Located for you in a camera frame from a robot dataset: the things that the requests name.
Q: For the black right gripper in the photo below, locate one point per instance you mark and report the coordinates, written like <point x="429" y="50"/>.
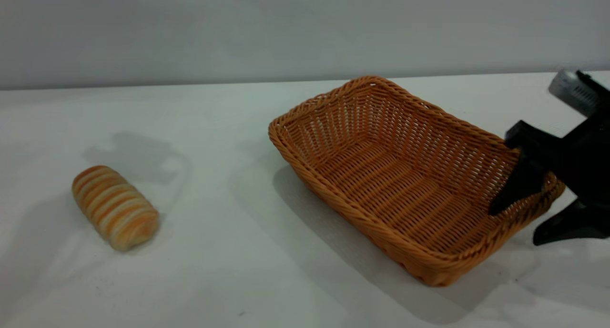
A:
<point x="579" y="158"/>

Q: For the orange woven wicker basket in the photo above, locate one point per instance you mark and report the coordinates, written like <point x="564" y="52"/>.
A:
<point x="391" y="180"/>

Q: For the striped bread roll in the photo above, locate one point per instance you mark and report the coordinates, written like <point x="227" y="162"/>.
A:
<point x="116" y="209"/>

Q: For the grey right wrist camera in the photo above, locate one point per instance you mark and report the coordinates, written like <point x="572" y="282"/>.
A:
<point x="574" y="90"/>

